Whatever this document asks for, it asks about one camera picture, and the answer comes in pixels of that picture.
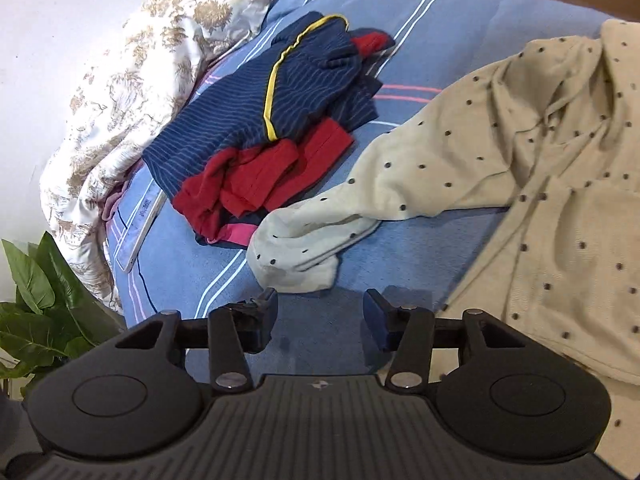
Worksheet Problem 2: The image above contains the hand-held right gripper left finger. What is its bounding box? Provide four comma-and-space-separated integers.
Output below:
116, 287, 279, 392

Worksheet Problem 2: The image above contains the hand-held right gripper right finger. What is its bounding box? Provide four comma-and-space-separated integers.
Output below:
363, 288, 527, 392

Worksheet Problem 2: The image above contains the cream polka-dot shirt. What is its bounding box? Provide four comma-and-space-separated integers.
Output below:
247, 19, 640, 466

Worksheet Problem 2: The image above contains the blue striped bed sheet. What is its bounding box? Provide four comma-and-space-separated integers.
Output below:
107, 0, 640, 382

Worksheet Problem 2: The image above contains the red garment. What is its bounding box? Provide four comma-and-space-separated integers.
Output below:
172, 117, 356, 249

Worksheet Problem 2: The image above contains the white flat strip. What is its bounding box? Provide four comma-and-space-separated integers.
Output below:
119, 192, 169, 274

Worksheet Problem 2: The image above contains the navy striped garment yellow trim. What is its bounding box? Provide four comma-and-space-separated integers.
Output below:
142, 10, 396, 206

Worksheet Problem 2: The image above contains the green leafy plant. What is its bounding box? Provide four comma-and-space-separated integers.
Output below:
0, 232, 126, 397

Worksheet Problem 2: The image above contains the floral white quilt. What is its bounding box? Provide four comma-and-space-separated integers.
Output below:
39, 0, 314, 312

